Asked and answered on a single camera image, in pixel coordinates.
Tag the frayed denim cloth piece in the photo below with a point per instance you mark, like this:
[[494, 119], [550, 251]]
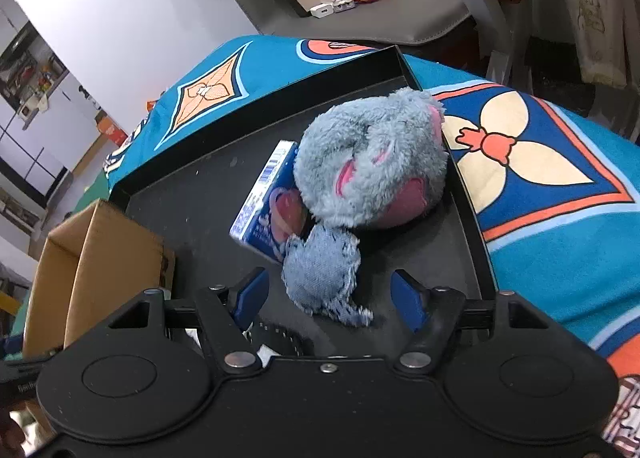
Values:
[[320, 268]]

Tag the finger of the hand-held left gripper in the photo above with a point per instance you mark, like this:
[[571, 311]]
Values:
[[25, 377]]

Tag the teal printed blanket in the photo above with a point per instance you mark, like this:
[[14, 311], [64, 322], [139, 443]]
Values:
[[550, 263]]

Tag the brown cardboard box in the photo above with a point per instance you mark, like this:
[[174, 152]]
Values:
[[115, 258]]

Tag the kitchen shelf with items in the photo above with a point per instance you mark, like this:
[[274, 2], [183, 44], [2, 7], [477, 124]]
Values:
[[30, 72]]

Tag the black tray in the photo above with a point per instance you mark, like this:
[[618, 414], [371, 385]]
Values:
[[200, 198]]

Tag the grey plush toy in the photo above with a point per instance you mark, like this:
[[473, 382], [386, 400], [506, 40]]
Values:
[[370, 157]]

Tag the blue printed carton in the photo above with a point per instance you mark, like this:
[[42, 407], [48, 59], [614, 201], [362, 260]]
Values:
[[260, 220]]

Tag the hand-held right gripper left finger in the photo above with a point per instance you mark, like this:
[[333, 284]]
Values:
[[252, 294]]

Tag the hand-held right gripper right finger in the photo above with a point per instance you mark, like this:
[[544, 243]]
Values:
[[407, 303]]

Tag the orange box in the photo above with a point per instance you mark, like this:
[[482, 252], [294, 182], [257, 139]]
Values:
[[111, 130]]

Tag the white toy figure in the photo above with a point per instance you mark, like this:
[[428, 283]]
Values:
[[343, 1]]

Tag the white charger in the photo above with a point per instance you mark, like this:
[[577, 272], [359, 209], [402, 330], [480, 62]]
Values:
[[321, 10]]

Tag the cream hanging shirt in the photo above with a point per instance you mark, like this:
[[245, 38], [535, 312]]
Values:
[[595, 22]]

